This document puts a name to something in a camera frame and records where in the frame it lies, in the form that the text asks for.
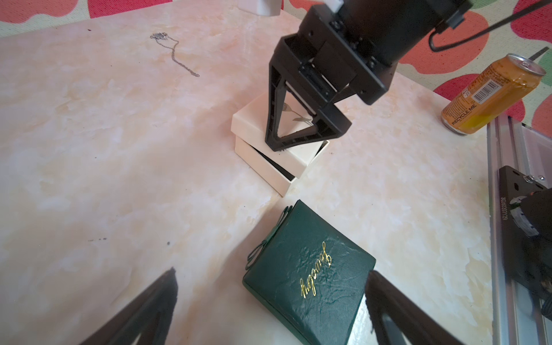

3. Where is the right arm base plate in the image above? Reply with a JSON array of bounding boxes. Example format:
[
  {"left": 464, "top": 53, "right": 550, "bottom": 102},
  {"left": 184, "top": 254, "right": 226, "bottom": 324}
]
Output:
[{"left": 499, "top": 165, "right": 551, "bottom": 319}]

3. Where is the cream lift-off box lid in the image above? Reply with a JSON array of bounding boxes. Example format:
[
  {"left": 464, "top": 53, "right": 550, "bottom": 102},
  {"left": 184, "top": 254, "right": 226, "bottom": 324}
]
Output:
[{"left": 230, "top": 91, "right": 331, "bottom": 180}]

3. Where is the green jewelry box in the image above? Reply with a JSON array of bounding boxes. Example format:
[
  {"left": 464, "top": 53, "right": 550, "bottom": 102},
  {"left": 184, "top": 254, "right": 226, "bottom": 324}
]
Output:
[{"left": 242, "top": 201, "right": 376, "bottom": 344}]

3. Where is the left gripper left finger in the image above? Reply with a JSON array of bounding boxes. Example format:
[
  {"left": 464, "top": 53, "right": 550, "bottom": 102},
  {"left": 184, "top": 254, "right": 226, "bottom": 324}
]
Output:
[{"left": 82, "top": 268, "right": 178, "bottom": 344}]

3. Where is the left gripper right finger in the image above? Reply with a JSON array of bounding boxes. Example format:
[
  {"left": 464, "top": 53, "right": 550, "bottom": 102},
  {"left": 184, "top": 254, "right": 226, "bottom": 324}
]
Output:
[{"left": 365, "top": 270, "right": 461, "bottom": 344}]

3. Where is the orange soda can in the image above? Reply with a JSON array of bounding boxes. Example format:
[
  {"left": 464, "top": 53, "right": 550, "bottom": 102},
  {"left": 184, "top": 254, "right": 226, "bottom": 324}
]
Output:
[{"left": 441, "top": 54, "right": 546, "bottom": 135}]

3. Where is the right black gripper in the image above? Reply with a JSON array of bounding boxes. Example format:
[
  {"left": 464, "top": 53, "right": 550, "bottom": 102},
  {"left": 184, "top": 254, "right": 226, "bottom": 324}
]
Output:
[{"left": 265, "top": 1, "right": 472, "bottom": 151}]

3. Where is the silver pendant necklace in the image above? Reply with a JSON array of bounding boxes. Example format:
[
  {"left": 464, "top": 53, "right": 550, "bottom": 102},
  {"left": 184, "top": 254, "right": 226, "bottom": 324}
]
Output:
[{"left": 149, "top": 32, "right": 201, "bottom": 78}]

